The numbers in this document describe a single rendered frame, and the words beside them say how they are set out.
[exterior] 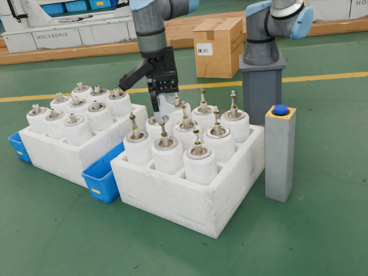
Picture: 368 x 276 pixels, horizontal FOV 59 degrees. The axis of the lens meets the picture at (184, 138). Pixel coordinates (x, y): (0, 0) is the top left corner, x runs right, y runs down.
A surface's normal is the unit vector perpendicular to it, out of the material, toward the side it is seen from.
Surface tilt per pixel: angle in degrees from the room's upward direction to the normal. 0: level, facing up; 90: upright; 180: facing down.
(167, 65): 90
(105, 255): 0
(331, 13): 90
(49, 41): 90
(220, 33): 90
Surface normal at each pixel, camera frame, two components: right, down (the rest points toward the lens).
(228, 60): -0.42, 0.51
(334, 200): -0.13, -0.85
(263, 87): -0.13, 0.53
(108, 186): 0.84, 0.22
